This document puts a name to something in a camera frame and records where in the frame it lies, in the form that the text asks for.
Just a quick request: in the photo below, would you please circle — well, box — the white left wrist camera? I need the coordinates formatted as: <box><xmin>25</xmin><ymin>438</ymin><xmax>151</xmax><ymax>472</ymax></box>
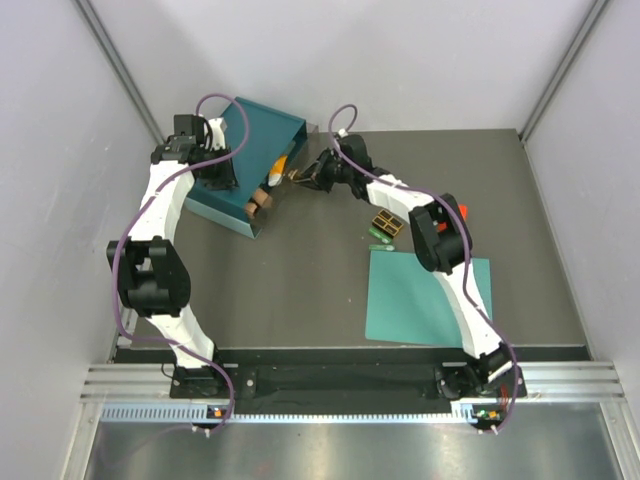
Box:
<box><xmin>206</xmin><ymin>117</ymin><xmax>227</xmax><ymax>151</ymax></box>

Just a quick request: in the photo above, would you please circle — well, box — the teal drawer organizer box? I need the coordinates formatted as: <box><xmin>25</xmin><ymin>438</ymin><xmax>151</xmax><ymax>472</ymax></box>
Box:
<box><xmin>184</xmin><ymin>97</ymin><xmax>307</xmax><ymax>239</ymax></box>

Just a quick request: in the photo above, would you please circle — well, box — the teal mat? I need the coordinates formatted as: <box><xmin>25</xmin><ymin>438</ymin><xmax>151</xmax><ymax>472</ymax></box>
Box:
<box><xmin>365</xmin><ymin>251</ymin><xmax>468</xmax><ymax>348</ymax></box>

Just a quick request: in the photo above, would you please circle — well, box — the aluminium rail frame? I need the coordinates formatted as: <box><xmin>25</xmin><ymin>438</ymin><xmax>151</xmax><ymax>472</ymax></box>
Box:
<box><xmin>63</xmin><ymin>361</ymin><xmax>639</xmax><ymax>479</ymax></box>

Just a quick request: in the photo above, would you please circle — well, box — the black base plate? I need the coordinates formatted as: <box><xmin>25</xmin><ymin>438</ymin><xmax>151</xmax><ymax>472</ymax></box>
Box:
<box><xmin>170</xmin><ymin>362</ymin><xmax>523</xmax><ymax>408</ymax></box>

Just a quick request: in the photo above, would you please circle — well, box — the beige foundation tube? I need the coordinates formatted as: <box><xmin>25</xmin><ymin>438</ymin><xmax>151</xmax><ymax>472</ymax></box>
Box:
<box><xmin>244</xmin><ymin>200</ymin><xmax>261</xmax><ymax>220</ymax></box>

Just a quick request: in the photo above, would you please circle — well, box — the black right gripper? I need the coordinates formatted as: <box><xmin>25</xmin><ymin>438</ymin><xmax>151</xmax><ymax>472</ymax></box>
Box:
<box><xmin>292</xmin><ymin>149</ymin><xmax>353</xmax><ymax>195</ymax></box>

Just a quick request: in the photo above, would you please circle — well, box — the orange sunscreen tube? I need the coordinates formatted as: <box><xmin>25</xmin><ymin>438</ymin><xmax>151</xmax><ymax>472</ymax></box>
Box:
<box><xmin>267</xmin><ymin>155</ymin><xmax>288</xmax><ymax>188</ymax></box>

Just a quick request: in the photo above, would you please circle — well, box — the green flat tube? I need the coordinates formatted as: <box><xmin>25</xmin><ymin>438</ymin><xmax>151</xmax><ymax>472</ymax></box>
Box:
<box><xmin>369</xmin><ymin>244</ymin><xmax>396</xmax><ymax>252</ymax></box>

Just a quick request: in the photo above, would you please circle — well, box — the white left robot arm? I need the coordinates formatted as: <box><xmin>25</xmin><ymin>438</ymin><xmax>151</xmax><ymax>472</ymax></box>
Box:
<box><xmin>106</xmin><ymin>114</ymin><xmax>236</xmax><ymax>398</ymax></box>

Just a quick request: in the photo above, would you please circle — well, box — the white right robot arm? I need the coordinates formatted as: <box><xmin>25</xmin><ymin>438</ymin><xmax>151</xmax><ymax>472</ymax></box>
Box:
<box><xmin>288</xmin><ymin>132</ymin><xmax>522</xmax><ymax>400</ymax></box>

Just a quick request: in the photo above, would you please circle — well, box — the green lip balm stick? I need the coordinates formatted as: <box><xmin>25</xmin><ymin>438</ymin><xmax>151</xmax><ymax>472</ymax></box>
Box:
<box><xmin>368</xmin><ymin>227</ymin><xmax>393</xmax><ymax>245</ymax></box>

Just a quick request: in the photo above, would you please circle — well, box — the black gold lipstick case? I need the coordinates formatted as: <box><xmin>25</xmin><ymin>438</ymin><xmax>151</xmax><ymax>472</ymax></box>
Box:
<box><xmin>372</xmin><ymin>210</ymin><xmax>398</xmax><ymax>238</ymax></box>

